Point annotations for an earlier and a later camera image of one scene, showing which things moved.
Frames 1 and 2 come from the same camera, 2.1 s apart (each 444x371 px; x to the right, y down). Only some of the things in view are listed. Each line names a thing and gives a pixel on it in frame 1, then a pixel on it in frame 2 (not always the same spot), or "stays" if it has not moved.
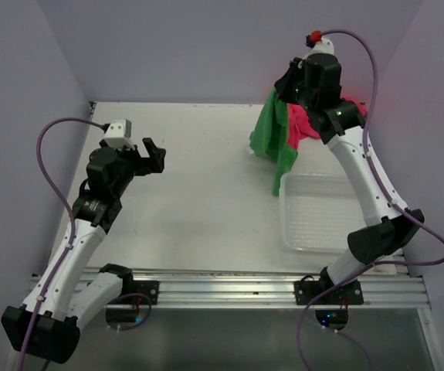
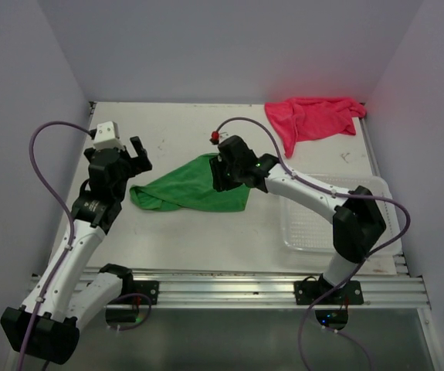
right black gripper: x=297 y=67 → x=217 y=164
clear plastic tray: x=318 y=212 stays
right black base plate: x=348 y=294 stays
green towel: x=269 y=138 → x=190 y=188
